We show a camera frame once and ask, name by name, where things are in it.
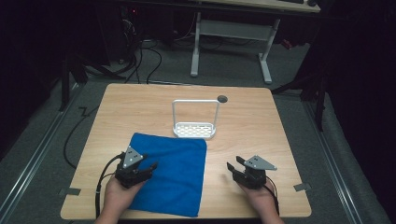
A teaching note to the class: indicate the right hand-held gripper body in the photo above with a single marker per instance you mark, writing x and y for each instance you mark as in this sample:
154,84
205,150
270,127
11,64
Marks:
255,171

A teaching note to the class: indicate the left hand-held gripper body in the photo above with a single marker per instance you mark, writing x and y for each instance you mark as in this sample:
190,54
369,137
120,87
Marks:
132,158

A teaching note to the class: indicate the blue cloth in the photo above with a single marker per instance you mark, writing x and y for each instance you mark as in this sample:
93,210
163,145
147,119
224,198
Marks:
177,174

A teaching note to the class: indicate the person's right hand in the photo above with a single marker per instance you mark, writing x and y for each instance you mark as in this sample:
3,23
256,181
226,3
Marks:
258,197

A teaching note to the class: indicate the person's left hand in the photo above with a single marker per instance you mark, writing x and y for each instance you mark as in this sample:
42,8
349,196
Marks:
120,194

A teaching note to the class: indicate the grey tape piece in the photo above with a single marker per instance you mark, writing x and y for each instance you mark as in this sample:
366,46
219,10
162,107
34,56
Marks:
70,191
302,187

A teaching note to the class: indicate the white plastic rack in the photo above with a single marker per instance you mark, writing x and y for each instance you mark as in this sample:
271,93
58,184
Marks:
195,129

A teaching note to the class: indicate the dark round table grommet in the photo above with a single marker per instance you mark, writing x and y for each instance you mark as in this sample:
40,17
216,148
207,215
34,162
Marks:
222,99

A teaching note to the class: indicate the black metal stand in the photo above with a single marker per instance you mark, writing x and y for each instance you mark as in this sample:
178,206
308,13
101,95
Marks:
67,81
317,93

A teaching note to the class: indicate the red object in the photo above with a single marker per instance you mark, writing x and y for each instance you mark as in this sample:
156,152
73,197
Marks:
286,44

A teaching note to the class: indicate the white-legged desk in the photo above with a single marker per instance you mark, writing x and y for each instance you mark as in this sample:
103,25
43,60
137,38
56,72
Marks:
233,29

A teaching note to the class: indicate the metal floor rail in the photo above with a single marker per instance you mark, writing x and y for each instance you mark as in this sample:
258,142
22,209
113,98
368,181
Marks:
333,161
37,149

